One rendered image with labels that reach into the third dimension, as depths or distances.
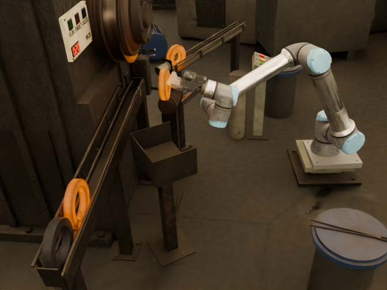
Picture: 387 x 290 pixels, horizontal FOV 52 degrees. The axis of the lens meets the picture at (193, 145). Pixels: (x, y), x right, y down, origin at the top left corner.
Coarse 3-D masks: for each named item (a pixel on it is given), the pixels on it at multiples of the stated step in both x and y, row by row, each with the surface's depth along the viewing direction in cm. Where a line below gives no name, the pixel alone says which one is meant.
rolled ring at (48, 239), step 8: (48, 224) 130; (56, 224) 130; (64, 224) 136; (48, 232) 127; (56, 232) 129; (64, 232) 140; (72, 232) 142; (48, 240) 126; (64, 240) 141; (72, 240) 142; (48, 248) 126; (64, 248) 140; (48, 256) 126; (64, 256) 138; (48, 264) 126; (56, 264) 129
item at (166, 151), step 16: (160, 128) 187; (144, 144) 187; (160, 144) 191; (144, 160) 171; (160, 160) 162; (176, 160) 166; (192, 160) 171; (160, 176) 166; (176, 176) 171; (160, 192) 192; (160, 208) 201; (160, 240) 220; (176, 240) 211; (160, 256) 211; (176, 256) 210
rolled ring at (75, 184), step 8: (72, 184) 144; (80, 184) 147; (72, 192) 141; (80, 192) 154; (88, 192) 156; (64, 200) 140; (72, 200) 140; (80, 200) 155; (88, 200) 156; (64, 208) 140; (72, 208) 140; (80, 208) 154; (64, 216) 140; (72, 216) 140; (80, 216) 151; (72, 224) 142; (80, 224) 148
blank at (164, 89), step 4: (164, 68) 193; (160, 72) 190; (164, 72) 190; (168, 72) 196; (160, 76) 189; (164, 76) 189; (168, 76) 196; (160, 80) 189; (164, 80) 188; (160, 84) 189; (164, 84) 188; (160, 88) 189; (164, 88) 189; (168, 88) 199; (160, 92) 190; (164, 92) 190; (168, 92) 197; (160, 96) 192; (164, 96) 192; (168, 96) 198
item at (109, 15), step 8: (104, 0) 175; (112, 0) 175; (104, 8) 176; (112, 8) 175; (104, 16) 177; (112, 16) 176; (104, 24) 178; (112, 24) 178; (112, 32) 180; (112, 40) 183; (120, 40) 183; (112, 48) 187; (120, 48) 185; (120, 56) 193; (128, 56) 197; (136, 56) 213
